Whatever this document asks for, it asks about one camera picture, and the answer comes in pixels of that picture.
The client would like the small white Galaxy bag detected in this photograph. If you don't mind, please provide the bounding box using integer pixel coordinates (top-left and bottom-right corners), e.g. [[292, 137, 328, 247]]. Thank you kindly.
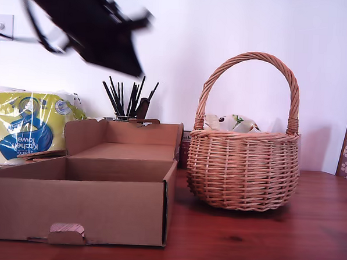
[[203, 112, 262, 133]]

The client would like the red label tin can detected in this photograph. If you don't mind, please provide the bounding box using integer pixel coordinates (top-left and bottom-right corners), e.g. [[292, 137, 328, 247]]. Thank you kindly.
[[178, 130, 192, 170]]

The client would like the brown wooden handle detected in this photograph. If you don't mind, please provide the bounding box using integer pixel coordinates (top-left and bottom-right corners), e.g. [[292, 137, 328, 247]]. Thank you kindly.
[[135, 97, 149, 120]]

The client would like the brown cardboard box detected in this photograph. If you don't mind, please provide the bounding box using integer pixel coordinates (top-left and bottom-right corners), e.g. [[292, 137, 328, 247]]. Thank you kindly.
[[0, 112, 184, 250]]

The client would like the yellow kitchen towel pack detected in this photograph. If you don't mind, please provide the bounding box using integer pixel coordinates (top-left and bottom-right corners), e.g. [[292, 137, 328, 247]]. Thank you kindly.
[[0, 86, 89, 169]]

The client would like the woven wicker basket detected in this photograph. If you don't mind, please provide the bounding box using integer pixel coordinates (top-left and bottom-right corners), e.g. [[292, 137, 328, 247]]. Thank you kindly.
[[183, 48, 306, 215]]

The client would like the thin black stick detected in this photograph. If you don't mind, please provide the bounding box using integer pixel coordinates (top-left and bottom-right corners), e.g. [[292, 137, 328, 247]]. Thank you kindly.
[[118, 81, 126, 117], [146, 81, 160, 103], [106, 75, 128, 117], [130, 74, 146, 118], [126, 80, 135, 117], [100, 80, 123, 117]]

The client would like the white wall light switch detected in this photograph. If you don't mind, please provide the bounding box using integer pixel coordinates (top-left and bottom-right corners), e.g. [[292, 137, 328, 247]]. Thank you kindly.
[[0, 14, 15, 42]]

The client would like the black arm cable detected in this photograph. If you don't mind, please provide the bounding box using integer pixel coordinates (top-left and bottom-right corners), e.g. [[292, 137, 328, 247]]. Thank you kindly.
[[0, 29, 41, 44], [19, 0, 72, 55]]

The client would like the metal wire holder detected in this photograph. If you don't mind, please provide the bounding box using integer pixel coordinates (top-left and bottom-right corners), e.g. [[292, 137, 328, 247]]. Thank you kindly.
[[112, 112, 134, 122]]

